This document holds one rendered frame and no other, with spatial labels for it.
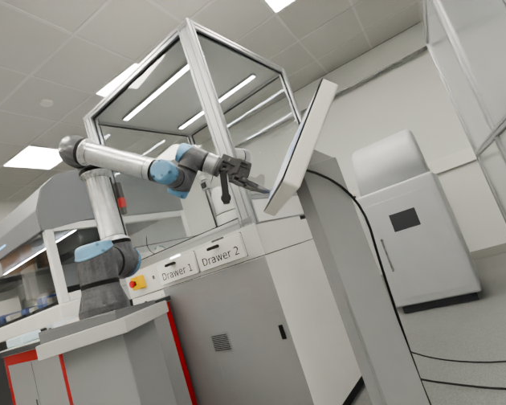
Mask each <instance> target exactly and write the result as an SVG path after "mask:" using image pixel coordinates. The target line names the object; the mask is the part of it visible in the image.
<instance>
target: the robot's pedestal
mask: <svg viewBox="0 0 506 405"><path fill-rule="evenodd" d="M167 312H169V309H168V306H167V303H166V301H161V302H158V303H156V304H154V305H150V306H148V307H146V308H144V309H141V310H138V311H136V312H135V313H131V314H129V315H127V316H125V317H122V318H119V319H117V320H115V321H110V322H108V323H105V324H103V325H98V326H96V327H93V328H90V329H86V330H83V331H80V332H78V333H74V334H71V335H68V336H66V337H62V338H59V339H56V340H54V341H51V342H47V343H44V344H42V345H39V346H36V347H35V348H36V352H37V356H38V360H39V361H41V360H43V359H46V358H50V357H53V356H56V355H58V354H62V355H63V362H64V365H65V369H66V373H67V379H68V383H69V387H70V390H71V396H72V400H73V404H74V405H177V402H176V399H175V396H174V392H173V388H172V384H171V381H170V378H169V373H168V370H167V366H166V364H165V358H164V355H163V352H162V348H161V343H160V340H159V337H158V334H157V329H156V326H155V322H154V318H156V317H159V316H161V315H162V314H164V313H167Z"/></svg>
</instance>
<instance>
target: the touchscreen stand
mask: <svg viewBox="0 0 506 405"><path fill-rule="evenodd" d="M307 169H308V170H313V171H316V172H318V173H320V174H323V175H325V176H327V177H329V178H331V179H332V180H334V181H336V182H338V183H339V184H341V185H342V186H343V187H344V188H345V189H346V190H347V191H349V190H348V188H347V186H346V183H345V180H344V178H343V175H342V172H341V169H340V167H339V165H338V162H337V159H336V158H335V157H331V158H329V159H326V160H323V161H320V162H316V163H312V164H310V165H308V168H307ZM296 193H297V195H298V197H299V200H300V204H301V206H302V208H303V211H304V215H305V218H306V220H307V222H308V226H309V229H310V232H311V233H312V237H313V240H314V243H315V245H316V249H317V251H318V254H319V256H320V260H321V263H322V265H323V267H324V271H325V274H326V276H327V279H328V282H329V285H330V288H331V290H332V292H333V296H334V299H335V302H336V303H337V308H338V310H339V313H340V315H341V319H342V321H343V324H344V326H345V330H346V333H347V335H348V338H349V341H350V344H351V346H352V349H353V352H354V355H355V358H356V360H357V364H358V366H359V369H360V372H361V375H362V378H363V380H364V383H365V386H366V389H367V391H368V394H369V397H370V400H371V403H372V405H430V404H429V401H428V398H427V396H426V393H425V391H424V388H423V386H422V382H421V380H420V378H419V376H418V372H417V370H416V367H415V364H414V361H413V359H412V357H411V354H410V351H409V348H408V346H407V344H406V340H405V338H404V336H403V333H402V330H401V327H400V325H399V323H398V319H397V317H396V314H395V312H394V308H393V306H392V304H391V302H390V298H389V296H388V293H387V291H386V287H385V285H384V283H383V280H382V277H381V274H380V272H379V270H378V268H377V264H376V262H375V259H374V257H373V253H372V252H371V249H370V246H369V243H368V240H367V238H366V236H365V233H364V230H363V228H362V225H361V222H360V219H359V217H358V215H357V212H356V209H355V206H354V205H353V200H352V199H351V197H350V196H349V195H348V194H347V193H346V192H344V191H343V190H342V189H341V188H340V187H339V186H337V185H336V184H334V183H333V182H330V181H329V180H328V179H326V178H322V177H321V176H319V175H316V174H312V173H309V172H307V171H306V172H305V175H304V178H303V181H302V183H301V185H300V188H299V189H298V190H297V191H296Z"/></svg>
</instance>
